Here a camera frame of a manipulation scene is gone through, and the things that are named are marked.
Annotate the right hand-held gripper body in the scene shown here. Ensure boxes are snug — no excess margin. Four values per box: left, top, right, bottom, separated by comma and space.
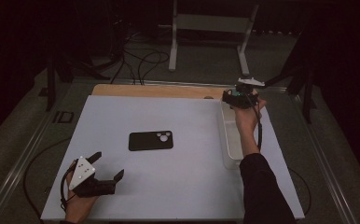
228, 77, 266, 110

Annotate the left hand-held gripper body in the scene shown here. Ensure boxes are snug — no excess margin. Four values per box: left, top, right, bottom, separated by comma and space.
68, 156, 118, 198

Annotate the white plastic bin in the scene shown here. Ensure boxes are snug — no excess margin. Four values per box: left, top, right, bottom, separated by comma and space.
219, 100, 261, 171

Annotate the black phone case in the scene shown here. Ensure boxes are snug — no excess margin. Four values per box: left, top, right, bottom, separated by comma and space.
128, 130, 174, 152

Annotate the person's right hand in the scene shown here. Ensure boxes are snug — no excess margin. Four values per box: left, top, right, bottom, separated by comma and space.
233, 97, 267, 138

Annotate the person's left hand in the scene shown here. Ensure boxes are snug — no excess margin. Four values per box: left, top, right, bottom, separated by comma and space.
64, 161, 100, 223

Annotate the white table cover sheet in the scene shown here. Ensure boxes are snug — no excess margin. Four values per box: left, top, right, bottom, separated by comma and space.
40, 94, 306, 221

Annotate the black tripod stand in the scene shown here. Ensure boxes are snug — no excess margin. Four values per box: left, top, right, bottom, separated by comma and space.
45, 52, 111, 112
261, 62, 318, 125

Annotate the grey metal stand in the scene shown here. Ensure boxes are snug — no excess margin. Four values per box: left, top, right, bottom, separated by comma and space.
168, 0, 260, 77

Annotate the left hand-held gripper cable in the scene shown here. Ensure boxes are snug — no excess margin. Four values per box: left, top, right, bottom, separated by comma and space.
60, 167, 76, 213

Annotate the hand-held gripper cable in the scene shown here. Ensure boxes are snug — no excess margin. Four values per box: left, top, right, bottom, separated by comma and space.
60, 167, 76, 213
244, 92, 263, 152

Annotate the right hand-held gripper cable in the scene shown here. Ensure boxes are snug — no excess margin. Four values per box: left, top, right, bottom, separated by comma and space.
244, 92, 263, 152

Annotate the black floor bracket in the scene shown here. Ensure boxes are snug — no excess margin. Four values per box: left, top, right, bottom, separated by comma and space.
52, 110, 76, 124

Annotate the black floor cable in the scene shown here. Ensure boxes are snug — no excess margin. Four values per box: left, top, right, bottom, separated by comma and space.
109, 46, 139, 86
288, 167, 312, 217
22, 136, 72, 218
136, 50, 171, 86

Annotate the metal floor rail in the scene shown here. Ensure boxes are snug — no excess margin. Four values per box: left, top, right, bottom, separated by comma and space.
288, 90, 360, 224
0, 91, 74, 224

